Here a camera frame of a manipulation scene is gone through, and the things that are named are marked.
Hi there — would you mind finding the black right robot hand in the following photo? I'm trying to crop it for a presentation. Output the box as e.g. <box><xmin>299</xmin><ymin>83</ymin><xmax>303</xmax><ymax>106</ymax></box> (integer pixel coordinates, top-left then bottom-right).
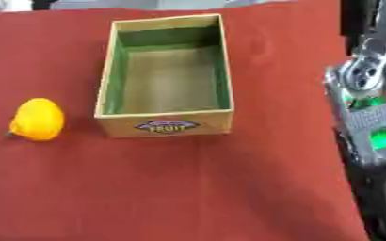
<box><xmin>339</xmin><ymin>0</ymin><xmax>386</xmax><ymax>57</ymax></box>

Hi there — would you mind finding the tan cardboard box green inside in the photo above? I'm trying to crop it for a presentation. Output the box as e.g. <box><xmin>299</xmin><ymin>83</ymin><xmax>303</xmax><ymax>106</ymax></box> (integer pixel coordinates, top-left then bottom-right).
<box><xmin>92</xmin><ymin>12</ymin><xmax>236</xmax><ymax>139</ymax></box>

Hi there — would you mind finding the yellow toy fruit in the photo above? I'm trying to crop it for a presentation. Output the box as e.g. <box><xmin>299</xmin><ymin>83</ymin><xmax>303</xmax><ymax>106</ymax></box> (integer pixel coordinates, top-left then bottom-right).
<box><xmin>7</xmin><ymin>97</ymin><xmax>68</xmax><ymax>142</ymax></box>

